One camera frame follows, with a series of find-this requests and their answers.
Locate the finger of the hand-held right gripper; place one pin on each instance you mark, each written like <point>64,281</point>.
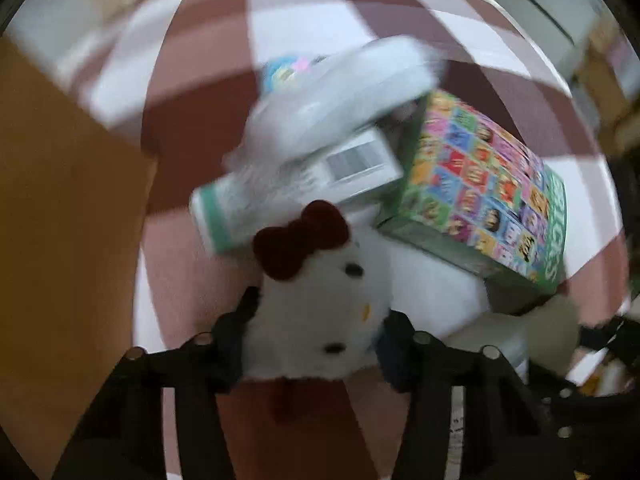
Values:
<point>607,337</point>

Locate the white green barcode packet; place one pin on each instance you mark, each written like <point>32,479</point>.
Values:
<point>280,185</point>

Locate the white cat plush red bow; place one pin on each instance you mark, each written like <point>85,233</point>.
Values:
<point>320,310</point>

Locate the small blue round toy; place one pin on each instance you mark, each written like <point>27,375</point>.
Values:
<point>282,72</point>

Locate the brown white checked tablecloth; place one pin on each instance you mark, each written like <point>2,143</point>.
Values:
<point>210,50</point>

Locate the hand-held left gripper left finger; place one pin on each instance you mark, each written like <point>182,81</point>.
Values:
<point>227,352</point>

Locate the green colourful picture box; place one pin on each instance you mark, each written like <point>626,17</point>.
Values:
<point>475,185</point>

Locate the brown cardboard box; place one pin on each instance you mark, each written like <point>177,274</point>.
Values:
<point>65,220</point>

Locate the white plastic package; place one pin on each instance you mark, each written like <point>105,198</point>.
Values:
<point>340,100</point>

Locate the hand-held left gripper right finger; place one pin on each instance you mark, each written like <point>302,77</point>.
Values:
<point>396,356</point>

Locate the white refrigerator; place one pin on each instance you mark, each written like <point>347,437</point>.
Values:
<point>550,5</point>

